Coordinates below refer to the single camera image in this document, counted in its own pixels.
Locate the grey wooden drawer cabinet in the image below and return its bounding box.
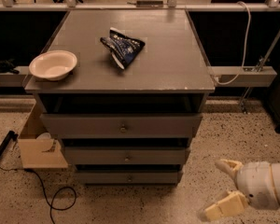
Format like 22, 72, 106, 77
25, 9, 215, 175

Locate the black pole on floor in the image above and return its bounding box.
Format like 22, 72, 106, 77
0, 131, 18, 158

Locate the grey bottom drawer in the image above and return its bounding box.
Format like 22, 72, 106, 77
75, 171, 183, 184

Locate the grey top drawer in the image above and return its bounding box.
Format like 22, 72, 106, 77
40, 114, 202, 138

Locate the cardboard box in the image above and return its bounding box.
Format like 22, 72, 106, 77
18, 105, 68, 169

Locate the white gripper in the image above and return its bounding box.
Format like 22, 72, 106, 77
203, 159, 280, 221

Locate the white hanging cable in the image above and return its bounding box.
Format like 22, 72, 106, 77
213, 0, 253, 86

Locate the white bowl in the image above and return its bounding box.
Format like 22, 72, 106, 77
29, 50, 77, 81

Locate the blue crumpled chip bag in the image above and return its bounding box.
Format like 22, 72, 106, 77
100, 27, 146, 70

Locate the grey middle drawer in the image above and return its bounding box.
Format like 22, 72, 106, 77
63, 147, 189, 165

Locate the grey drawer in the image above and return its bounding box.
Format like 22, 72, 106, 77
40, 114, 202, 138
63, 147, 189, 165
75, 171, 183, 184

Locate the black object on rail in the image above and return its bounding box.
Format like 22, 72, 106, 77
0, 59, 19, 74

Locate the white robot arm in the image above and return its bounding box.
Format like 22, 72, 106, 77
200, 159, 280, 221

